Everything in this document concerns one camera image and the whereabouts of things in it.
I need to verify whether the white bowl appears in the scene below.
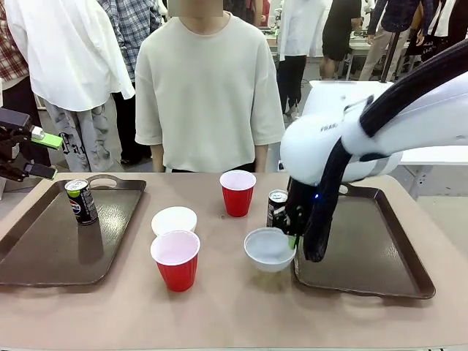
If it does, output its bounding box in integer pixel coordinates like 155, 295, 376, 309
244, 227, 298, 273
151, 205, 198, 238

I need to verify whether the black Pepsi can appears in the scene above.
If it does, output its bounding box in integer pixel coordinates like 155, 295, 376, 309
265, 189, 290, 230
64, 178, 99, 226

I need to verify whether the bystander in white top, black trousers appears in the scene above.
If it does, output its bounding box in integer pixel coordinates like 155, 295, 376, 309
276, 0, 328, 118

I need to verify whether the bystander in beige trousers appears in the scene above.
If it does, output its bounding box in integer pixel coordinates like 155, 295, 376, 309
359, 0, 426, 83

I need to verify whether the bystander in blue plaid shirt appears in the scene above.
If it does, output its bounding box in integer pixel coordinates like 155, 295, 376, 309
97, 0, 165, 166

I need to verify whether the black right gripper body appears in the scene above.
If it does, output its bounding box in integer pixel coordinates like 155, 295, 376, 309
286, 177, 320, 237

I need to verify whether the dark brown plastic tray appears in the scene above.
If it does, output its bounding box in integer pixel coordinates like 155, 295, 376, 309
0, 174, 148, 287
291, 182, 437, 301

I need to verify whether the bystander in red plaid shirt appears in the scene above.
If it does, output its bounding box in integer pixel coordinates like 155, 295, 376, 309
0, 0, 52, 169

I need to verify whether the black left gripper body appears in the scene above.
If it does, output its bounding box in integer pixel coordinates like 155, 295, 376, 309
0, 108, 33, 181

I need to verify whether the black pole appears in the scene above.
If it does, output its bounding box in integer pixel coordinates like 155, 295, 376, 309
380, 31, 400, 84

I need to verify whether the bystander in black shirt and shorts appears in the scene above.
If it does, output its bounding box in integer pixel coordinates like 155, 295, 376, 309
319, 0, 363, 80

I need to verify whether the bystander in white shirt, grey trousers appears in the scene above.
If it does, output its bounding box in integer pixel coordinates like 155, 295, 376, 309
4, 0, 137, 173

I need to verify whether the person in beige t-shirt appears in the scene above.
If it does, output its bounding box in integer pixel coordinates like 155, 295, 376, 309
134, 9, 286, 173

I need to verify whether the person's left forearm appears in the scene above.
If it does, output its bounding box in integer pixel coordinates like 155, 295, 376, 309
254, 143, 267, 173

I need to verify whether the bystander with black tote bag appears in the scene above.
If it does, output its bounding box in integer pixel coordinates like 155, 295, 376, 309
412, 0, 468, 59

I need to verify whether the person's right forearm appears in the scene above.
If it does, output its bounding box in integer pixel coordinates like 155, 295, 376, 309
151, 143, 165, 173

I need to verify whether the red plastic cup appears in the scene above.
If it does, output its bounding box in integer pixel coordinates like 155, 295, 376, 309
219, 170, 257, 219
150, 230, 202, 293

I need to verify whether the black corrugated cable hose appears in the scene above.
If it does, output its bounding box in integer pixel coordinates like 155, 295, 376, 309
304, 38, 468, 263

